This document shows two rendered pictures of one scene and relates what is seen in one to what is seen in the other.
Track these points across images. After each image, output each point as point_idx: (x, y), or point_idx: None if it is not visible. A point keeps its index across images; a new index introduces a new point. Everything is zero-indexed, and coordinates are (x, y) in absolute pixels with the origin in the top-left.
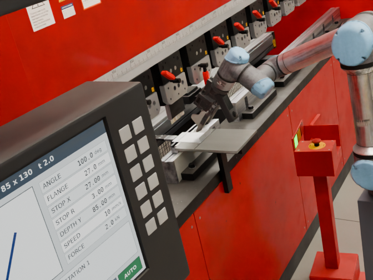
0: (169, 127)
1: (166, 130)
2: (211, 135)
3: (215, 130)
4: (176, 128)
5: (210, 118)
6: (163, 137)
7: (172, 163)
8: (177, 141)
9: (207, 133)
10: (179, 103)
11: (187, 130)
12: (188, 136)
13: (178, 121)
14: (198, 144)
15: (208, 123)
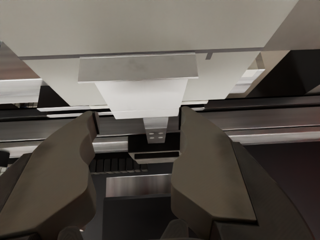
0: (53, 122)
1: (66, 121)
2: (99, 45)
3: (40, 48)
4: (35, 112)
5: (86, 146)
6: (158, 130)
7: (264, 65)
8: (177, 109)
9: (113, 69)
10: (137, 238)
11: (100, 114)
12: (143, 100)
13: (21, 121)
14: (214, 50)
15: (92, 115)
